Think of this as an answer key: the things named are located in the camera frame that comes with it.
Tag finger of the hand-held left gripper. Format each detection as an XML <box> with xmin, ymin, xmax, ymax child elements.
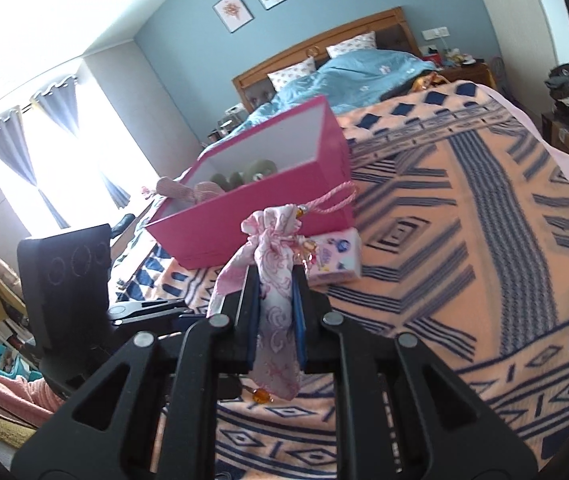
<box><xmin>113</xmin><ymin>298</ymin><xmax>186</xmax><ymax>311</ymax></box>
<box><xmin>108</xmin><ymin>310</ymin><xmax>210</xmax><ymax>335</ymax></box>

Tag wooden nightstand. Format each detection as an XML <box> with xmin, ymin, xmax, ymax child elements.
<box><xmin>439</xmin><ymin>57</ymin><xmax>497</xmax><ymax>86</ymax></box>

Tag green frog plush toy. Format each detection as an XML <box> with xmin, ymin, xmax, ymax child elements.
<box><xmin>209</xmin><ymin>159</ymin><xmax>278</xmax><ymax>193</ymax></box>

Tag pink flower wall picture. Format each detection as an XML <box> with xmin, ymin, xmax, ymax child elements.
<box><xmin>212</xmin><ymin>0</ymin><xmax>255</xmax><ymax>35</ymax></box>

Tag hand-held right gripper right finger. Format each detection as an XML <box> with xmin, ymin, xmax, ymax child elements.
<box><xmin>291</xmin><ymin>267</ymin><xmax>537</xmax><ymax>480</ymax></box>

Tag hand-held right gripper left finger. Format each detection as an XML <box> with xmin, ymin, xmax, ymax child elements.
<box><xmin>12</xmin><ymin>265</ymin><xmax>262</xmax><ymax>480</ymax></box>

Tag cluttered bedside table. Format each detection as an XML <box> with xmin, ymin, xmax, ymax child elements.
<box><xmin>207</xmin><ymin>102</ymin><xmax>250</xmax><ymax>143</ymax></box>

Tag orange patterned blanket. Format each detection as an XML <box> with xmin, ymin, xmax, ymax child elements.
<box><xmin>109</xmin><ymin>80</ymin><xmax>569</xmax><ymax>480</ymax></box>

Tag pink knitted rabbit plush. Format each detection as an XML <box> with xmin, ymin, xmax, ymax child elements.
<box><xmin>157</xmin><ymin>176</ymin><xmax>225</xmax><ymax>206</ymax></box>

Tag pink cardboard box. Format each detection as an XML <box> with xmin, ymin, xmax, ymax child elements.
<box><xmin>144</xmin><ymin>95</ymin><xmax>356</xmax><ymax>270</ymax></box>

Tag wooden bed headboard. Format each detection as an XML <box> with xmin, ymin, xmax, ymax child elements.
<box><xmin>232</xmin><ymin>6</ymin><xmax>422</xmax><ymax>111</ymax></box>

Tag pink brocade drawstring pouch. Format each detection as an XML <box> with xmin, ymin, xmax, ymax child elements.
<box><xmin>207</xmin><ymin>182</ymin><xmax>357</xmax><ymax>403</ymax></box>

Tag beige built-in cupboard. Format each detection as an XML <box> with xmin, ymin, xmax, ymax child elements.
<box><xmin>84</xmin><ymin>35</ymin><xmax>205</xmax><ymax>161</ymax></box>

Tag dark blue folded cloth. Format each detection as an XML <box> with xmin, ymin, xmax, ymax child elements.
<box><xmin>109</xmin><ymin>214</ymin><xmax>136</xmax><ymax>236</ymax></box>

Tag teal plastic basket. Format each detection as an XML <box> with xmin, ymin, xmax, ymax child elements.
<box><xmin>0</xmin><ymin>342</ymin><xmax>40</xmax><ymax>382</ymax></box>

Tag pink tissue pack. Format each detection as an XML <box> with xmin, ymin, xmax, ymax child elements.
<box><xmin>304</xmin><ymin>227</ymin><xmax>364</xmax><ymax>288</ymax></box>

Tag tall beige wardrobe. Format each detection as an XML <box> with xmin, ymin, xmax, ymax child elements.
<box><xmin>464</xmin><ymin>0</ymin><xmax>560</xmax><ymax>106</ymax></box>

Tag blue flowered duvet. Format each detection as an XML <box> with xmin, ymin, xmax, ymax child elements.
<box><xmin>199</xmin><ymin>49</ymin><xmax>437</xmax><ymax>153</ymax></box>

